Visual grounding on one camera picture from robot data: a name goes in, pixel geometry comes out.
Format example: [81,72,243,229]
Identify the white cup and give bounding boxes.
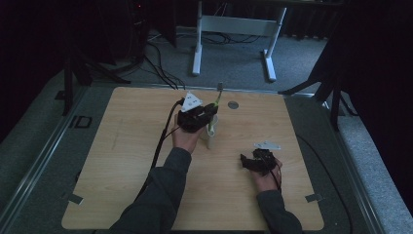
[199,114,219,150]

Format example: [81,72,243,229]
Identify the black tripod stand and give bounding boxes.
[54,48,131,117]
[278,48,358,133]

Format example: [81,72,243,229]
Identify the dark computer tower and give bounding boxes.
[127,0,151,64]

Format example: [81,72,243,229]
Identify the right hand-held gripper black cable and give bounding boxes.
[268,159,283,193]

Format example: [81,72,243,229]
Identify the black cable beside table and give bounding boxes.
[294,134,356,234]

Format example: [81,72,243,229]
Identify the white desk frame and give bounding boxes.
[191,1,288,83]

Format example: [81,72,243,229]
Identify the green toothbrush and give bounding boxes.
[207,81,225,137]

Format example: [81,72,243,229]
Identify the black floor cables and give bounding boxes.
[142,41,187,91]

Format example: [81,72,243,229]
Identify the person's right hand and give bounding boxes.
[248,158,284,193]

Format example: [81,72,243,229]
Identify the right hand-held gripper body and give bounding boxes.
[252,139,282,177]

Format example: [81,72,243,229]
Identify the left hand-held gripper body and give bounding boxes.
[176,92,210,134]

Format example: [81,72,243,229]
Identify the metal floor rail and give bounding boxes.
[0,85,91,234]

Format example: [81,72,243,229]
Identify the grey tape piece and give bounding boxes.
[304,193,324,204]
[65,192,85,206]

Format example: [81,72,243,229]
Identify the person's left hand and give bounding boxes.
[170,113,205,155]

